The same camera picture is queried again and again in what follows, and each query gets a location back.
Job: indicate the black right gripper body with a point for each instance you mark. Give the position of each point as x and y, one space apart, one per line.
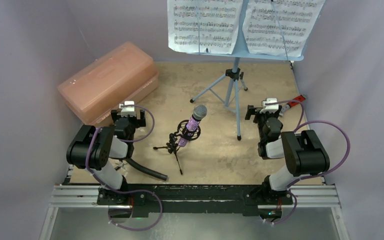
251 112

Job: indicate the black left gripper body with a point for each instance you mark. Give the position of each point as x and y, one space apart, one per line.
134 122

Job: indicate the light blue music stand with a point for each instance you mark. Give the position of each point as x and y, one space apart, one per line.
236 82

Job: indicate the purple glitter microphone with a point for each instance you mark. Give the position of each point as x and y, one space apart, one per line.
191 128

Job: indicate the black microphone shock mount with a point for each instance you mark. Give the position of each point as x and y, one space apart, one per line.
172 145

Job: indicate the sheet music page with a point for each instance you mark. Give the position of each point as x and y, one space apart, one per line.
203 26
280 27

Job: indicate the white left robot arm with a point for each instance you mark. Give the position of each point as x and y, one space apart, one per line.
92 147

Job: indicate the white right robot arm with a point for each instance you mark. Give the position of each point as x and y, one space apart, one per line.
303 153

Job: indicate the black pliers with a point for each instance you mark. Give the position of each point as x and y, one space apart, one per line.
121 165

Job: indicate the black foam tube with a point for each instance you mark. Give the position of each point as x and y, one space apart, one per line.
146 170

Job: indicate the translucent pink storage box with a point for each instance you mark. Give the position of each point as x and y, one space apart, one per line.
126 73

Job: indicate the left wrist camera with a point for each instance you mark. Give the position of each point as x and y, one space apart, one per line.
127 109

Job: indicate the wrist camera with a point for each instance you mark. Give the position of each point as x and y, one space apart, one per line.
127 109
270 105

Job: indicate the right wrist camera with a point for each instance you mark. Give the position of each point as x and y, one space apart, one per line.
270 105

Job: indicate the red handled wrench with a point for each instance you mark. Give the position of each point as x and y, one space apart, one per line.
295 101

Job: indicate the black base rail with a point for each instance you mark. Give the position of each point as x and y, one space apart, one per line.
247 200

